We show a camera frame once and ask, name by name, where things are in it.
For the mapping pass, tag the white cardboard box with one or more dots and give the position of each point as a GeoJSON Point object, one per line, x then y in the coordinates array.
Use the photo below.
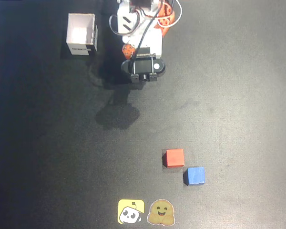
{"type": "Point", "coordinates": [81, 31]}

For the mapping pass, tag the blue cube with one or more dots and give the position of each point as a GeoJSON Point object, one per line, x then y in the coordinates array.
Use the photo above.
{"type": "Point", "coordinates": [195, 176]}

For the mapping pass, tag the black table mat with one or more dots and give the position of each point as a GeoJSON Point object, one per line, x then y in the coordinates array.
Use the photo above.
{"type": "Point", "coordinates": [228, 95]}

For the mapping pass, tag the red cube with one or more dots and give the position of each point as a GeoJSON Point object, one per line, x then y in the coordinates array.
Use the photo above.
{"type": "Point", "coordinates": [174, 157]}

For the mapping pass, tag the yellow robot sticker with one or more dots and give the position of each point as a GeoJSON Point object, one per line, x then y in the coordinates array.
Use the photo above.
{"type": "Point", "coordinates": [130, 211]}

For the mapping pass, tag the hugging face emoji sticker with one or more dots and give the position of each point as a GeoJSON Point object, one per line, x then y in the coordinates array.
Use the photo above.
{"type": "Point", "coordinates": [160, 212]}

